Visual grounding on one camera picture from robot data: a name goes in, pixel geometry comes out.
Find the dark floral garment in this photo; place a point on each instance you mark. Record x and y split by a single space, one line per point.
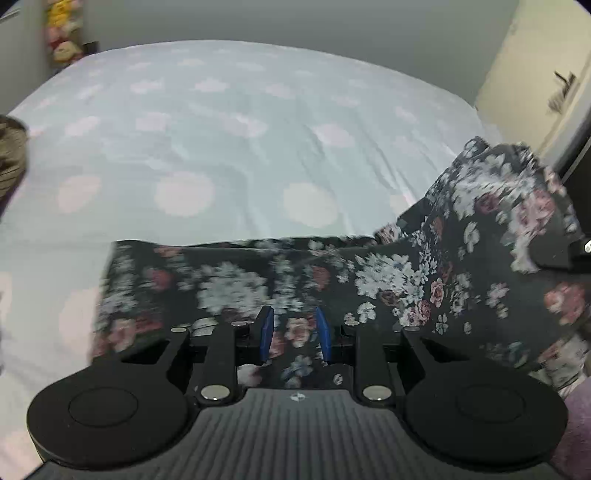
457 264

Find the purple fleece jacket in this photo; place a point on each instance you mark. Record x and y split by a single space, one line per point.
572 456

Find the olive striped garment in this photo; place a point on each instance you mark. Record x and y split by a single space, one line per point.
13 158

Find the polka dot bed sheet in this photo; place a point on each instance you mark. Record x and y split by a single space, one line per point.
193 142

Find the cream door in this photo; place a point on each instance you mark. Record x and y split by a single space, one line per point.
535 91

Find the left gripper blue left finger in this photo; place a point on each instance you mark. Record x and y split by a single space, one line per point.
230 346

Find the black wall socket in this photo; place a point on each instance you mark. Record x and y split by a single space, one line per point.
91 48

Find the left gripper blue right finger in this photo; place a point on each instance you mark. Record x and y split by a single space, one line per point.
373 383

